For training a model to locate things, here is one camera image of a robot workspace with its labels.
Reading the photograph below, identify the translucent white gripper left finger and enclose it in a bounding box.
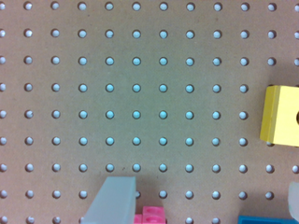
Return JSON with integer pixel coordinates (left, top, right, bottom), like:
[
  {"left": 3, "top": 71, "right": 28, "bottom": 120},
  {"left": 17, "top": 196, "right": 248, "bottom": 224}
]
[{"left": 80, "top": 176, "right": 136, "bottom": 224}]

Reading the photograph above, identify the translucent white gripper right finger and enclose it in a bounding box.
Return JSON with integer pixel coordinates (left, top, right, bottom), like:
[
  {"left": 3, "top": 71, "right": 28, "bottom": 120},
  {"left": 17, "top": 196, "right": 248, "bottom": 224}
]
[{"left": 288, "top": 182, "right": 299, "bottom": 221}]

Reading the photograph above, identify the pink toy block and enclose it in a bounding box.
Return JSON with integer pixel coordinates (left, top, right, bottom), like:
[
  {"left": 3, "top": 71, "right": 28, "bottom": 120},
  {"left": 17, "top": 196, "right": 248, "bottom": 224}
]
[{"left": 134, "top": 206, "right": 165, "bottom": 224}]

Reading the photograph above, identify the blue toy block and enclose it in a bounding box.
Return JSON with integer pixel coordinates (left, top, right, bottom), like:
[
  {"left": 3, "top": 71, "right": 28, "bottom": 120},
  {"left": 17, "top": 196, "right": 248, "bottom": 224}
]
[{"left": 237, "top": 216, "right": 299, "bottom": 224}]

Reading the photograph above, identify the yellow block with hole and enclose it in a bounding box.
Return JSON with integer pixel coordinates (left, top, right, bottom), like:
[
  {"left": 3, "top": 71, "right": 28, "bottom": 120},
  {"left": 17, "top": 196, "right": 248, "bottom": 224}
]
[{"left": 260, "top": 85, "right": 299, "bottom": 147}]

